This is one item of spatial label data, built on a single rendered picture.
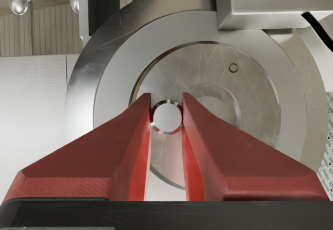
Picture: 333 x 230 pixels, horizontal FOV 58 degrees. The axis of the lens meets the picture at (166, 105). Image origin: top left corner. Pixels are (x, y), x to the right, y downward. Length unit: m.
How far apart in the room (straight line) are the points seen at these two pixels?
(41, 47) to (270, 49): 3.48
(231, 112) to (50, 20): 3.49
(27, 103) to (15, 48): 3.33
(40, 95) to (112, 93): 0.37
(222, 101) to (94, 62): 0.07
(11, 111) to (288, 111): 0.44
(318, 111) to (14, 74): 0.45
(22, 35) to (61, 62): 3.31
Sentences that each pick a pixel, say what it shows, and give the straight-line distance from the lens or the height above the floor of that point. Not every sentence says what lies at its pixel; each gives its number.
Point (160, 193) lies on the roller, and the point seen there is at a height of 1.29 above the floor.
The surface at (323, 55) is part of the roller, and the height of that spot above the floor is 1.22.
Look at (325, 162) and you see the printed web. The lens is 0.40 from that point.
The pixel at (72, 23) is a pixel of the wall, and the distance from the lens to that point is 3.43.
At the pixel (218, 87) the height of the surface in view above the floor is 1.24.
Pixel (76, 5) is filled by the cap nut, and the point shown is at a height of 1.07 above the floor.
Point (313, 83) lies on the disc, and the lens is 0.19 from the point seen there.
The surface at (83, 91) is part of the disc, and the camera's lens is 0.17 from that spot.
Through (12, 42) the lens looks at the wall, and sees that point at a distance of 3.90.
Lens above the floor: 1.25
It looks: 2 degrees down
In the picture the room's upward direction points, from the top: 177 degrees clockwise
